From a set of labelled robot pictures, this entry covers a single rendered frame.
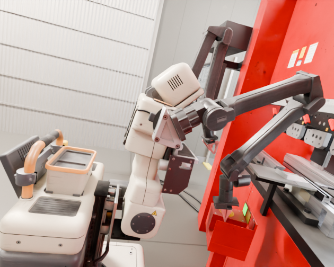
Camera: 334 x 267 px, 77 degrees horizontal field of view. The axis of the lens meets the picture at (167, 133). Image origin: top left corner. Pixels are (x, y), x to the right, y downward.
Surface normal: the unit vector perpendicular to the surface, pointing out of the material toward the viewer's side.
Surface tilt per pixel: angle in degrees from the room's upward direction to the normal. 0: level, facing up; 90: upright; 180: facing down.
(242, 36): 90
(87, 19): 90
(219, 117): 102
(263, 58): 90
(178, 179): 90
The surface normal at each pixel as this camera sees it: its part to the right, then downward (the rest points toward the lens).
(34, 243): 0.15, 0.26
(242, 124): -0.10, 0.20
